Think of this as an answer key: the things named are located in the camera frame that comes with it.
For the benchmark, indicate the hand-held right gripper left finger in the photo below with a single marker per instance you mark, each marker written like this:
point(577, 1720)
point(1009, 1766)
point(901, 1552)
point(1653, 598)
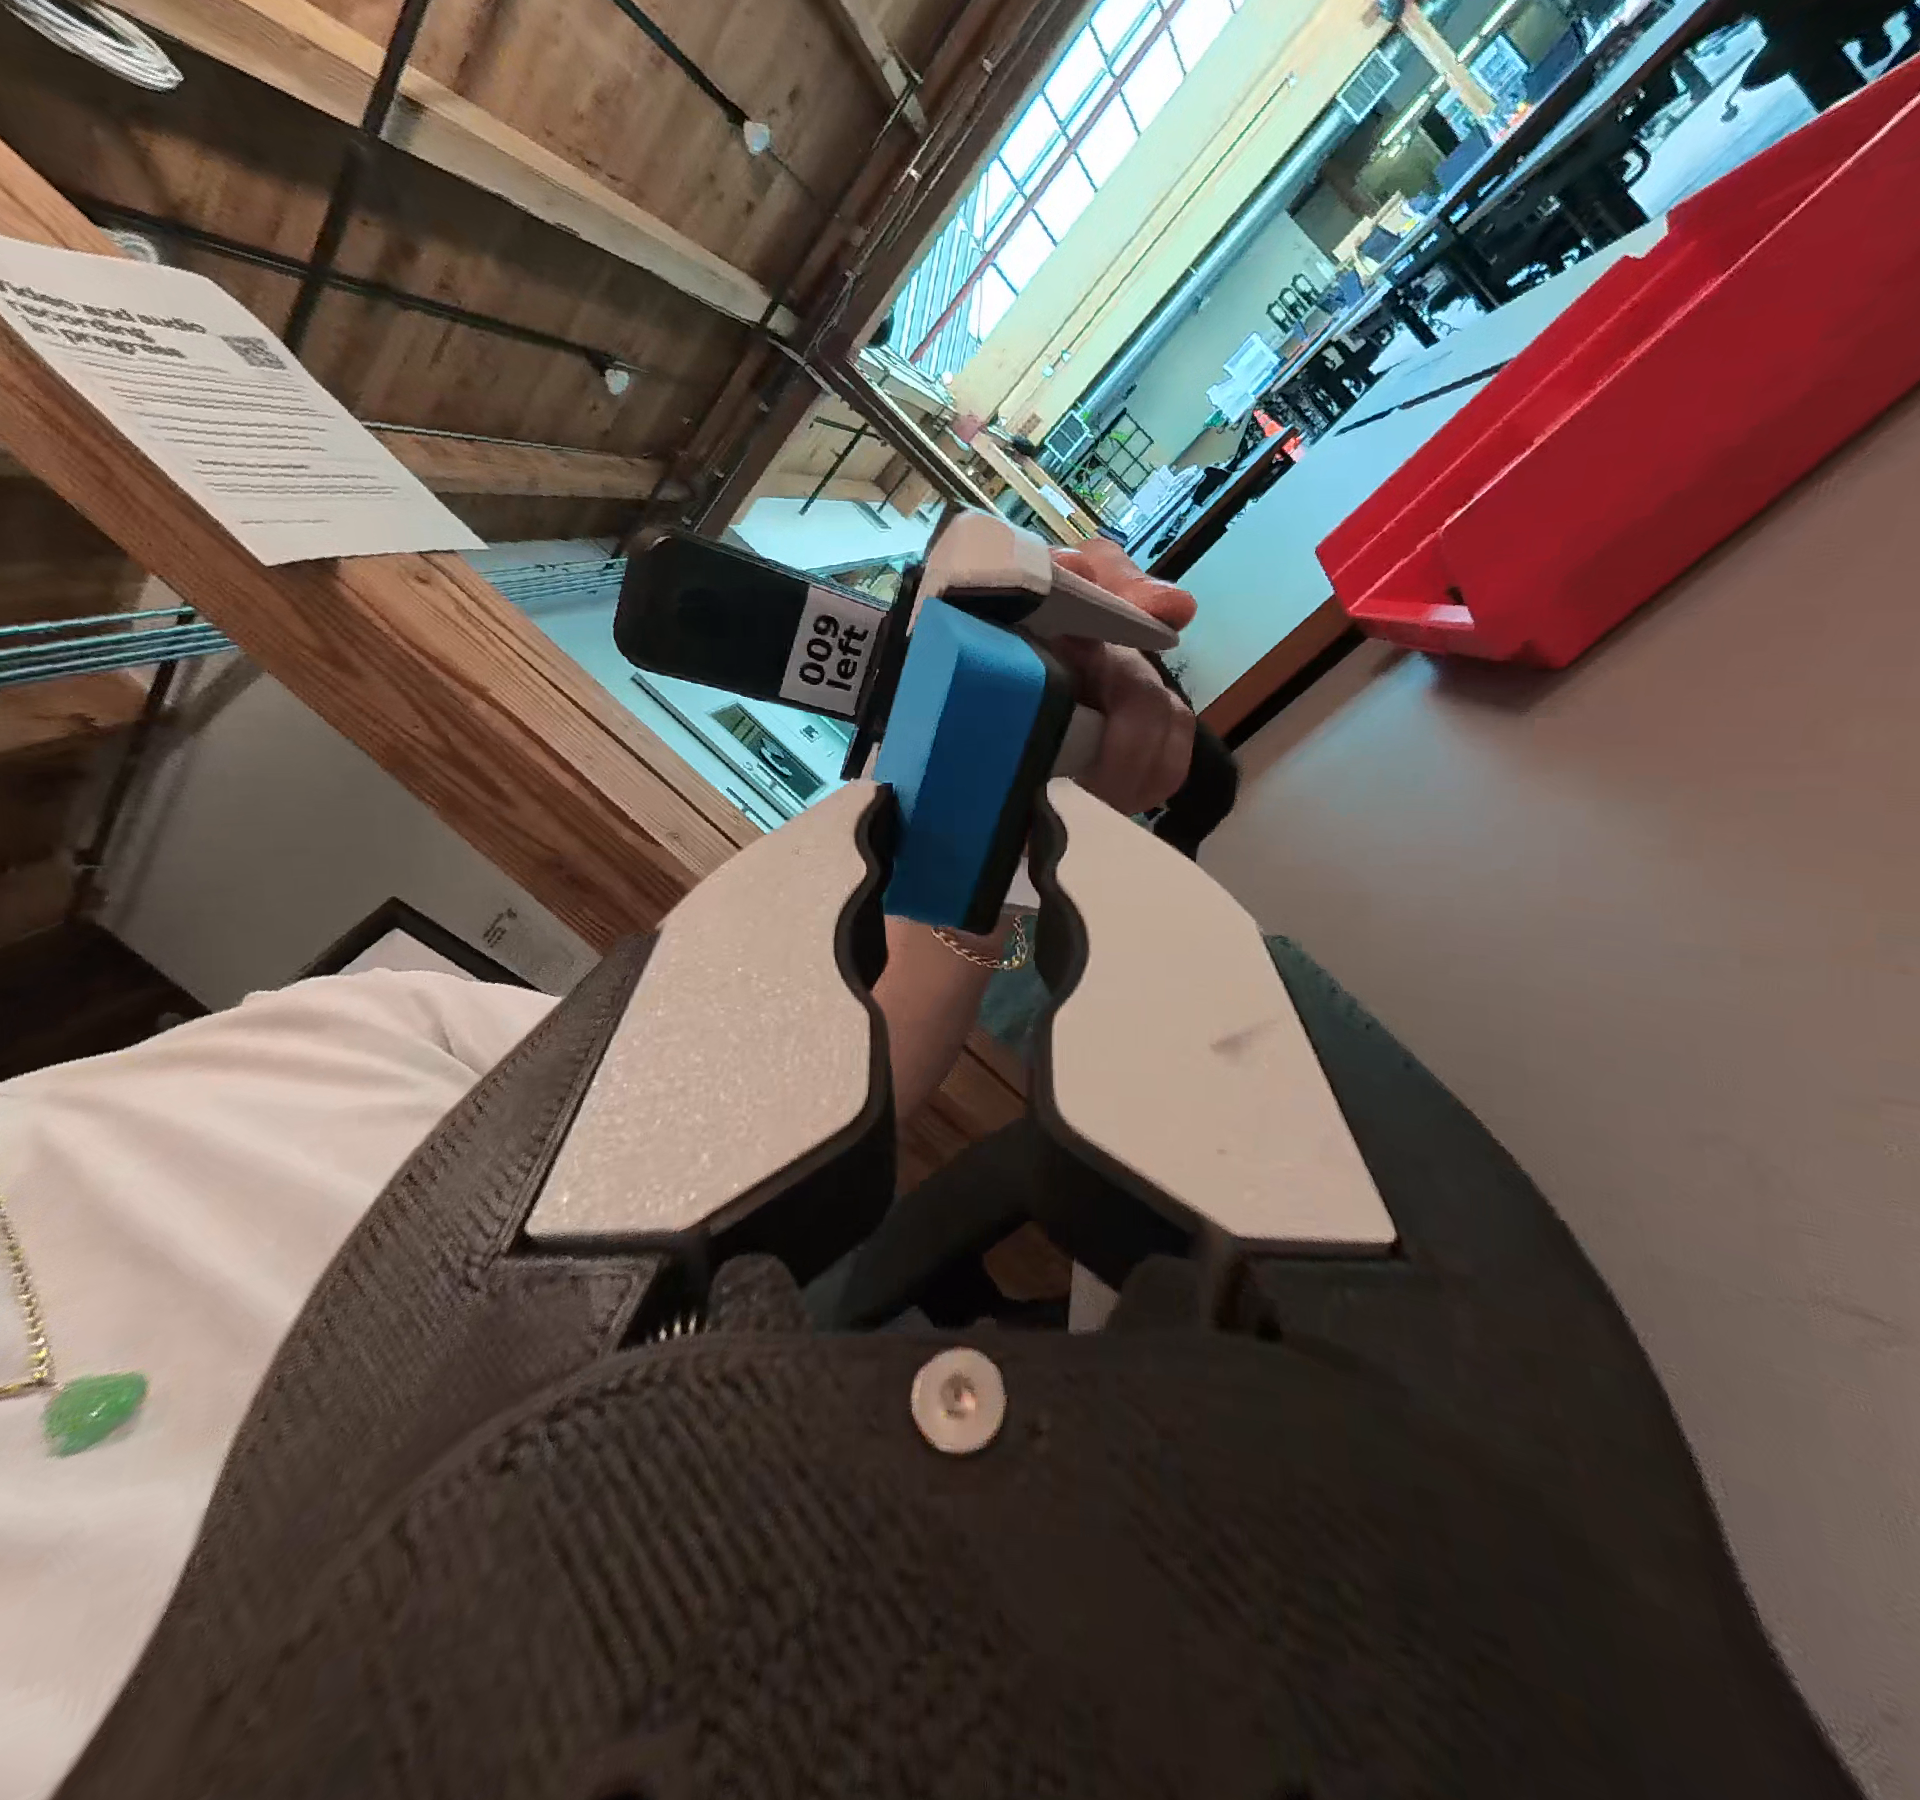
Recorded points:
point(708, 1084)

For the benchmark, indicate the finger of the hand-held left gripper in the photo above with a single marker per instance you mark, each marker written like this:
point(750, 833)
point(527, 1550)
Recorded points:
point(1038, 593)

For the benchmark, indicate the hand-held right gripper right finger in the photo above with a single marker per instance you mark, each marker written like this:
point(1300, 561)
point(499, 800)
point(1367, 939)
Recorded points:
point(1217, 1084)

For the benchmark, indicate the blue and black sponge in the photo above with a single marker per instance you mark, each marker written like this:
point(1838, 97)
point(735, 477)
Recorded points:
point(959, 750)

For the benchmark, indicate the red plastic bin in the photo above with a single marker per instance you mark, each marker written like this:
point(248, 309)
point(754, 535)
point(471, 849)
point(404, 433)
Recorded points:
point(1649, 390)

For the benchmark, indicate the person's left hand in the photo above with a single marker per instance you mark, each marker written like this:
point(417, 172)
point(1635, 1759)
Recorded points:
point(1134, 719)

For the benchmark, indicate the wooden pillar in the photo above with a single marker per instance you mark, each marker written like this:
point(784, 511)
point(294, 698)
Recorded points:
point(393, 660)

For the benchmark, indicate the paper notice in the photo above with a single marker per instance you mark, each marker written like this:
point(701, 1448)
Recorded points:
point(224, 406)

